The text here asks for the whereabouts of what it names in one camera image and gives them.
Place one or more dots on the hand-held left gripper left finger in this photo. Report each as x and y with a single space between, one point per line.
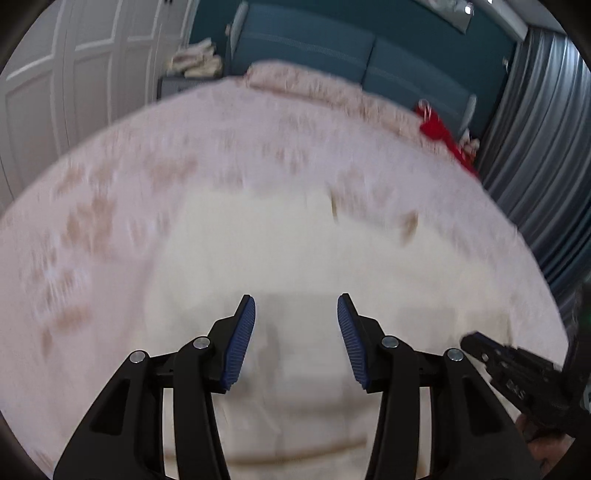
241 334

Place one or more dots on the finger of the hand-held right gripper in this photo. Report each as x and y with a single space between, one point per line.
480 347

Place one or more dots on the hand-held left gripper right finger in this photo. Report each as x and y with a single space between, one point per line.
351 334

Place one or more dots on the cream white garment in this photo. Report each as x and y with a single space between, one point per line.
295 258

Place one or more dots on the person's right hand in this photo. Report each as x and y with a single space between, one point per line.
547 450

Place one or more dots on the pink heart print bed blanket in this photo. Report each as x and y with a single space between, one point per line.
115 184

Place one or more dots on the white red soft toy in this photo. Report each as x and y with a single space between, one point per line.
470 145

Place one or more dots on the grey curtain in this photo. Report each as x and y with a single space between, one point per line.
535 138

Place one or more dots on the red cloth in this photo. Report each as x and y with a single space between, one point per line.
434 127

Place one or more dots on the pink heart print pillow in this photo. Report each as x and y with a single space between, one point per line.
314 87

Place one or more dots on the grey nightstand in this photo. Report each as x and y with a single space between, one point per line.
175 85

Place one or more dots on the stack of folded beige cloths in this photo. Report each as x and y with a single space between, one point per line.
196 60

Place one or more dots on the teal padded headboard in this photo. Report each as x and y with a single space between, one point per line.
323 50

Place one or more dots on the white panelled wardrobe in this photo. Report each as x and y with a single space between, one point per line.
69 69

